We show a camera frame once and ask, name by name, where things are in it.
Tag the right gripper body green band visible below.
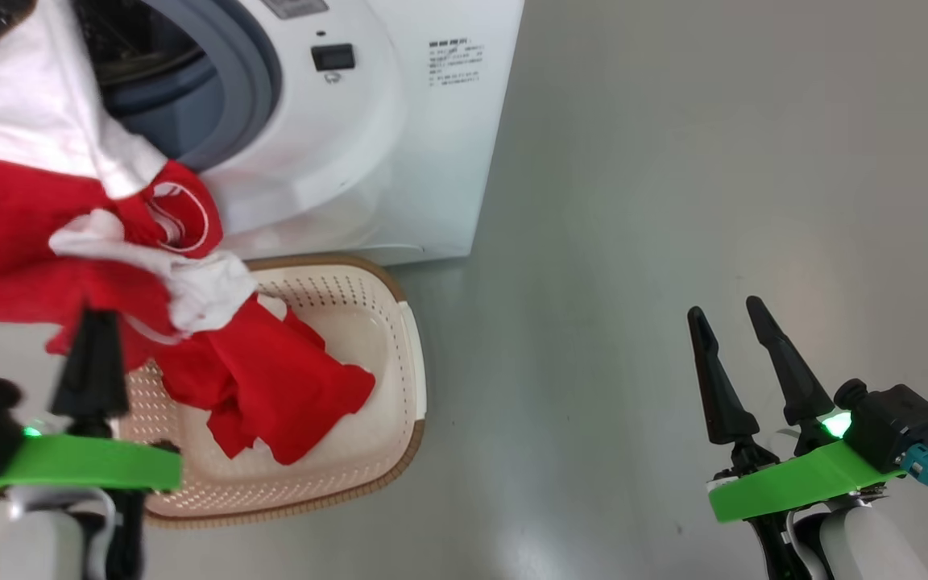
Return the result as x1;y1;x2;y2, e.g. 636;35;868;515
707;411;908;580

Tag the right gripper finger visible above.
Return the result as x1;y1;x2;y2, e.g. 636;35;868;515
686;306;761;445
746;296;835;426

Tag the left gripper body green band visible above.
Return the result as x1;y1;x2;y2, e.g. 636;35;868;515
0;415;184;580

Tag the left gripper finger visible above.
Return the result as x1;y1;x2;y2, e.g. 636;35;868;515
49;309;131;420

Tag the red and white garment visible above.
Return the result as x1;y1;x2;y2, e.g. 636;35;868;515
0;0;377;466

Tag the cream laundry basket brown rim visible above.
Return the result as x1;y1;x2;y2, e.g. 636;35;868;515
110;255;428;528

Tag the white front-load washing machine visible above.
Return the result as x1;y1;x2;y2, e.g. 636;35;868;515
0;0;526;267

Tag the black door latch socket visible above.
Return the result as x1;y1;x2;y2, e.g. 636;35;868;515
310;43;357;73

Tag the printed text sticker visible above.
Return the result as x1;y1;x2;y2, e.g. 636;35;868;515
427;38;487;88

